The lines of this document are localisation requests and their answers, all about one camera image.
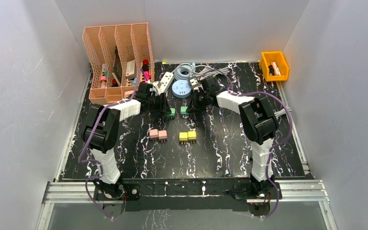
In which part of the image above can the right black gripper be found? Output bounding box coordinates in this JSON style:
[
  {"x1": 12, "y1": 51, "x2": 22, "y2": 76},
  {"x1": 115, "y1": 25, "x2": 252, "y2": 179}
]
[{"x1": 186, "y1": 90, "x2": 209, "y2": 113}]

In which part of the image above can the green plug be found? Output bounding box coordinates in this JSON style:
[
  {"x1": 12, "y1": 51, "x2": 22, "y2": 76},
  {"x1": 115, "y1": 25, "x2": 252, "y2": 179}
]
[
  {"x1": 180, "y1": 106, "x2": 189, "y2": 117},
  {"x1": 167, "y1": 108, "x2": 176, "y2": 119}
]

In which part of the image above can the round blue power socket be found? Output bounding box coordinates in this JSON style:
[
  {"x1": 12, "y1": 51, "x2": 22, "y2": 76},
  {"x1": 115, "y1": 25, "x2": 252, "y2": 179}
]
[{"x1": 172, "y1": 80, "x2": 192, "y2": 99}]

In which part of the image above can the pink plug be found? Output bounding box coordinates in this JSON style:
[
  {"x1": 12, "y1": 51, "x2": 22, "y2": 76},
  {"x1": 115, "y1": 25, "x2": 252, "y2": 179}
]
[
  {"x1": 158, "y1": 130, "x2": 168, "y2": 142},
  {"x1": 149, "y1": 129, "x2": 159, "y2": 140}
]

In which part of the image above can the yellow plug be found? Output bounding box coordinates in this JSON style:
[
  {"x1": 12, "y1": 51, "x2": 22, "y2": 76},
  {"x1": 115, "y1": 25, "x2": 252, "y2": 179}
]
[
  {"x1": 179, "y1": 132, "x2": 188, "y2": 145},
  {"x1": 187, "y1": 131, "x2": 197, "y2": 143}
]

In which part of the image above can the white power strip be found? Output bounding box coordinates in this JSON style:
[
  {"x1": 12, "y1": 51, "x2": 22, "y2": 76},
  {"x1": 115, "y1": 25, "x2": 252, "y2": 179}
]
[{"x1": 153, "y1": 72, "x2": 174, "y2": 94}]

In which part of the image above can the black power strip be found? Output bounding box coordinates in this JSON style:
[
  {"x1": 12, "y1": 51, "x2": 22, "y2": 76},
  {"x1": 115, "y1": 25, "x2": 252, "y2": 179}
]
[{"x1": 189, "y1": 78, "x2": 201, "y2": 91}]

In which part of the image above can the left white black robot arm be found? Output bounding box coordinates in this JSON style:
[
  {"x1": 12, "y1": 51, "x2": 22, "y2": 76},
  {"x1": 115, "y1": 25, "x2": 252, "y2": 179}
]
[{"x1": 78, "y1": 82, "x2": 171, "y2": 199}]

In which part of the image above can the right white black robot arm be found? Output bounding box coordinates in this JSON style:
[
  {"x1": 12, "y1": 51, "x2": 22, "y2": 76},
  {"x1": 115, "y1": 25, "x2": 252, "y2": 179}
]
[{"x1": 186, "y1": 77, "x2": 279, "y2": 198}]

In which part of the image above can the pink file organizer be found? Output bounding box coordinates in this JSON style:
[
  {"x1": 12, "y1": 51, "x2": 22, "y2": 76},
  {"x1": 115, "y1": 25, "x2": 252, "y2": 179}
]
[{"x1": 82, "y1": 23, "x2": 155, "y2": 105}]

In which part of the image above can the orange storage bin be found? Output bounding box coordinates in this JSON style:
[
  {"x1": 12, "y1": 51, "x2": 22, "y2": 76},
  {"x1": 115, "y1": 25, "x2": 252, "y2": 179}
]
[{"x1": 259, "y1": 51, "x2": 289, "y2": 81}]

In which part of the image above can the coiled grey cable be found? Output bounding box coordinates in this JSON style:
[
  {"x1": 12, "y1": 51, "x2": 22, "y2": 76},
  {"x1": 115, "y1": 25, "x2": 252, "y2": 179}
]
[{"x1": 173, "y1": 63, "x2": 197, "y2": 81}]

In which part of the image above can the grey cable bundle with plug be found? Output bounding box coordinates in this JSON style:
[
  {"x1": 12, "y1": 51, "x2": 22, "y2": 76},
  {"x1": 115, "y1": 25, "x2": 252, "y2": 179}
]
[{"x1": 196, "y1": 63, "x2": 232, "y2": 80}]

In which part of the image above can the right side white cable bundle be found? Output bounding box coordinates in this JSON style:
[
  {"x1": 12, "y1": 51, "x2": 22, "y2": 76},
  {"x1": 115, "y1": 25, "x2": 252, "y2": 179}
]
[{"x1": 276, "y1": 106, "x2": 293, "y2": 119}]

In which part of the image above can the aluminium base frame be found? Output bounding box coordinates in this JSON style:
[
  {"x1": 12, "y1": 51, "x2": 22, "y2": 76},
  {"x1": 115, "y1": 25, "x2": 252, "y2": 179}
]
[{"x1": 37, "y1": 178, "x2": 337, "y2": 230}]

